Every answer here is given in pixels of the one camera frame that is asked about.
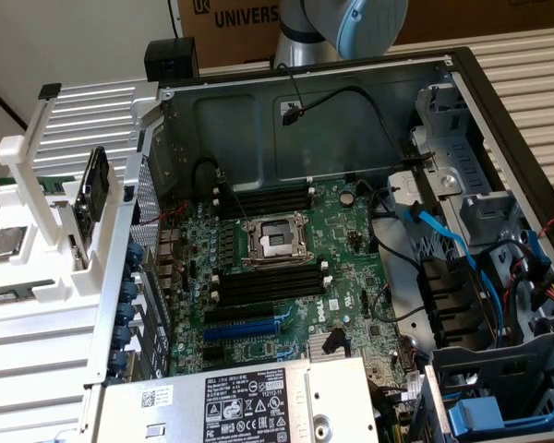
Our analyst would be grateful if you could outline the blue card retainer clip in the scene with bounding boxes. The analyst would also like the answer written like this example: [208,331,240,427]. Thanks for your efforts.
[115,302,136,327]
[126,241,146,273]
[111,325,133,352]
[107,350,128,377]
[119,274,138,302]

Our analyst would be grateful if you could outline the blue plastic drive handle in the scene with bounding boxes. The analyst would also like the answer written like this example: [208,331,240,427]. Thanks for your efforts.
[446,396,554,437]

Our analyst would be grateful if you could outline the long black expansion slot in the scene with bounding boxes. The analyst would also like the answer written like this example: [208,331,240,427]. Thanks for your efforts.
[203,302,276,325]

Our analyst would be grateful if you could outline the silver CPU socket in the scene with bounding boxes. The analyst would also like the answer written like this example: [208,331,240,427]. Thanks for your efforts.
[239,210,311,271]

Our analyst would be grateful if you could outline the black rack clip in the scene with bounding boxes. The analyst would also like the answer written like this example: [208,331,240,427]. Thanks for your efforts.
[37,82,63,101]

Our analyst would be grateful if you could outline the black box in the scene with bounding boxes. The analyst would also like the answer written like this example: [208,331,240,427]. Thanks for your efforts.
[144,37,200,87]

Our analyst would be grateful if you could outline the blue flat data wire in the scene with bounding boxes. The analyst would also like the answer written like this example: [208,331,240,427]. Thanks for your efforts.
[398,201,505,343]

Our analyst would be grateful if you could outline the grey open PC case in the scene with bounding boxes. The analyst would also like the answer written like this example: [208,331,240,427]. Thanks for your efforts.
[86,45,554,443]

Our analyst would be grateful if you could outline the black looped wire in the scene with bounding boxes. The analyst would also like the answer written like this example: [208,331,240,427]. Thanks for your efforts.
[191,156,223,202]

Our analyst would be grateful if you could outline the silver CPU chip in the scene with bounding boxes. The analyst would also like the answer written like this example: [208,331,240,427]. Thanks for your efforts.
[0,225,30,262]

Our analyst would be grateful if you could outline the silver metal disk bay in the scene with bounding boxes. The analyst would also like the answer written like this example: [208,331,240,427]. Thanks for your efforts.
[413,82,528,246]

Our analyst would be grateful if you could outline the thin metal locking lever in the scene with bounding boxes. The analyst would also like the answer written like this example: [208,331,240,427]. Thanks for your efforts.
[217,170,252,229]

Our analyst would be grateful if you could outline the long black wire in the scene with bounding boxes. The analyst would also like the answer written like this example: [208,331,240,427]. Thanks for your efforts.
[367,178,427,325]

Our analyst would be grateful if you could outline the black RAM slot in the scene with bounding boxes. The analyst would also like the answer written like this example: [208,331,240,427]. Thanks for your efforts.
[216,197,314,212]
[217,276,329,299]
[215,202,315,221]
[219,269,327,291]
[219,262,327,283]
[217,185,312,198]
[211,284,332,307]
[217,190,313,205]

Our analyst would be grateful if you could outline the grey power supply unit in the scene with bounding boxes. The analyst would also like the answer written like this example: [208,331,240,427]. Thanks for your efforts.
[90,354,379,443]

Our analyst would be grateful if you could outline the green motherboard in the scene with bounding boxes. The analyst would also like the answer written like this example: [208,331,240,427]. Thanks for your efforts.
[159,177,428,377]

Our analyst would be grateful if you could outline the grey metal drive cage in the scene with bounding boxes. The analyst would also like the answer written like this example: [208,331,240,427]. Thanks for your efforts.
[422,331,554,443]

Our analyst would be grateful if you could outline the thin black wall cable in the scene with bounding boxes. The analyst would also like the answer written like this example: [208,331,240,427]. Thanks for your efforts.
[166,0,183,40]

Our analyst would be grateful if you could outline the brown carton with print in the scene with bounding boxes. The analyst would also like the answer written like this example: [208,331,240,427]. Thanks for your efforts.
[177,0,283,70]

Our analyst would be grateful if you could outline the blue expansion slot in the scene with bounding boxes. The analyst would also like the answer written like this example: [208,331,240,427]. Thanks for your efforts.
[202,317,281,342]

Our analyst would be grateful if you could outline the black wire with plug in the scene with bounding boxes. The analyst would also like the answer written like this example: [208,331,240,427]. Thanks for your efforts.
[276,62,428,163]

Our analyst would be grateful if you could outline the plain brown carton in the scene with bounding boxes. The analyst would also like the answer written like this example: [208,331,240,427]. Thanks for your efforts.
[387,0,554,46]

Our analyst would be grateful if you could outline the black graphics card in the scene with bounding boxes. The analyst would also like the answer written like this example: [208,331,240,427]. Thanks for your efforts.
[66,146,113,272]

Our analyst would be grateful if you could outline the white parts rack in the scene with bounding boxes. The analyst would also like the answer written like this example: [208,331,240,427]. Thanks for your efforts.
[0,82,131,320]

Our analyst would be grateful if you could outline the silver finned heatsink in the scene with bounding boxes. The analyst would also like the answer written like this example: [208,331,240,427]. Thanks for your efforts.
[306,329,347,360]

